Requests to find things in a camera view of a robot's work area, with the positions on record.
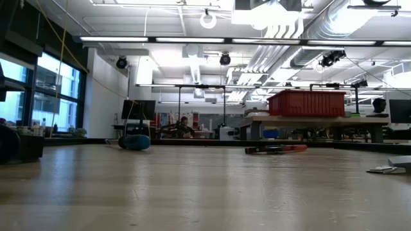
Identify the red plastic bin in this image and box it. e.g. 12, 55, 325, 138
267, 90, 347, 117

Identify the yellow hanging cable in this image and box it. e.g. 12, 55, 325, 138
49, 0, 70, 139

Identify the wooden workbench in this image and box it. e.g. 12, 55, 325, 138
239, 115, 390, 144

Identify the black computer monitor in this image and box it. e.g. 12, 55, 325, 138
121, 99, 157, 121
388, 99, 411, 124

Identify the white cable ring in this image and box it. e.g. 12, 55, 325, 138
200, 12, 218, 30

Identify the black background station frame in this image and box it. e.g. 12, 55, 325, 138
175, 84, 227, 129

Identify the black frame pole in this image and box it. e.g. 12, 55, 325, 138
73, 36, 411, 46

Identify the white appliance box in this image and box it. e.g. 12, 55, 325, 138
219, 126, 239, 141

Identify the red and black hand tool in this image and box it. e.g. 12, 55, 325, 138
245, 144, 308, 154

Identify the grey flat box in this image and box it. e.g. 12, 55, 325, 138
387, 156, 411, 173

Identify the silver ventilation duct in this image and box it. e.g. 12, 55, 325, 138
301, 0, 367, 41

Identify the black ceiling device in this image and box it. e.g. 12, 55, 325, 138
319, 50, 347, 68

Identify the white flat packet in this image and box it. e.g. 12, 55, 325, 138
366, 166, 407, 175

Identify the blue round speaker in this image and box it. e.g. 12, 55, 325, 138
118, 134, 152, 151

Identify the person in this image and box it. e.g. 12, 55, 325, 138
178, 115, 196, 139
371, 98, 389, 118

